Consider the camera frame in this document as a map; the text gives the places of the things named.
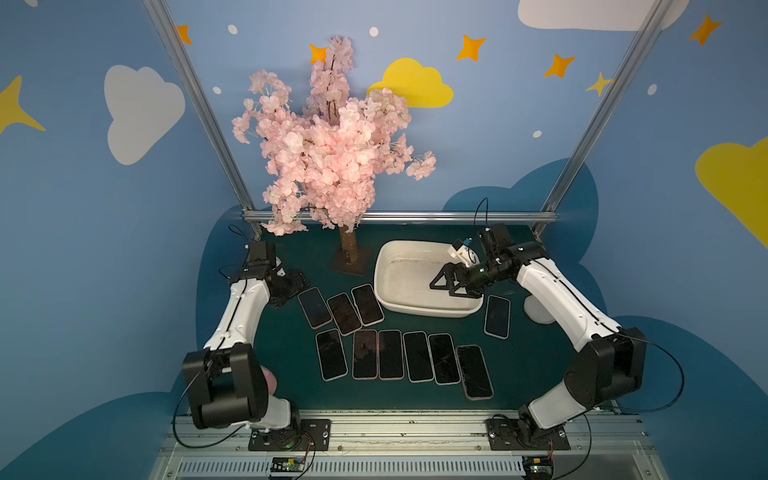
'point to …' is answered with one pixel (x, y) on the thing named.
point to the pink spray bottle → (271, 381)
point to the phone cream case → (367, 304)
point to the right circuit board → (537, 467)
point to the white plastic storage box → (403, 272)
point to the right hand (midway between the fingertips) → (445, 286)
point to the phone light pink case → (474, 374)
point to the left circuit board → (288, 464)
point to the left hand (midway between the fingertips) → (299, 284)
